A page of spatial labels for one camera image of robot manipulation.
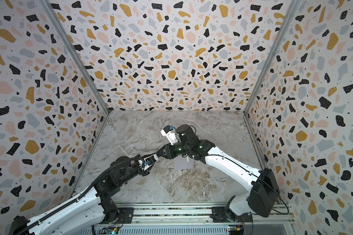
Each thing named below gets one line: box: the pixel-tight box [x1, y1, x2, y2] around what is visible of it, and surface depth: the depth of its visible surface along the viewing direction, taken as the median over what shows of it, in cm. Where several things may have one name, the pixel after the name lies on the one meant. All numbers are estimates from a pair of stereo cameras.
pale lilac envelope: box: [173, 155, 195, 171], surface depth 94 cm
